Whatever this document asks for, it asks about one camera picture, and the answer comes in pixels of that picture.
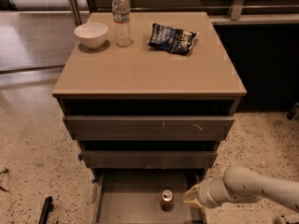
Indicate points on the red coke can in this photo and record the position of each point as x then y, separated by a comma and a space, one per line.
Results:
167, 200

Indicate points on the dark floor item left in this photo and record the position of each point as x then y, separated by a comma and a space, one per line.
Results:
3, 178

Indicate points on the open bottom grey drawer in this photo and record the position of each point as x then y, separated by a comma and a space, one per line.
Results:
133, 197

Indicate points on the tan drawer cabinet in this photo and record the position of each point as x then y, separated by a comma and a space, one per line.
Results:
142, 81

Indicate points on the white ceramic bowl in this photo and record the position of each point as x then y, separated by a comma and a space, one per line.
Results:
91, 35

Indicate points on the dark blue chip bag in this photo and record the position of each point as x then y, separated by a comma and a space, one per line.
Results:
170, 39

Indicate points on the metal railing post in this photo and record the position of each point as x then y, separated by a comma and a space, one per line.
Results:
73, 4

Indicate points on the top grey drawer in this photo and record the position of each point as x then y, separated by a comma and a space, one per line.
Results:
148, 128

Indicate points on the black object on floor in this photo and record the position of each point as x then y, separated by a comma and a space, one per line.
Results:
47, 208

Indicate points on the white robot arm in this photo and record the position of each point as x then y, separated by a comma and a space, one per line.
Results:
241, 185

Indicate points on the clear plastic water bottle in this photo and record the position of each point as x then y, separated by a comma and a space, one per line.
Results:
121, 17

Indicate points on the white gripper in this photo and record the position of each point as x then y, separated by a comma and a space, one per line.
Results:
203, 194

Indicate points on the dark object right edge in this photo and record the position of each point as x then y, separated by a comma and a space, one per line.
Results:
293, 114

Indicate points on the middle grey drawer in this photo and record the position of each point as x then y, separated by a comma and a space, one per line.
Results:
149, 159

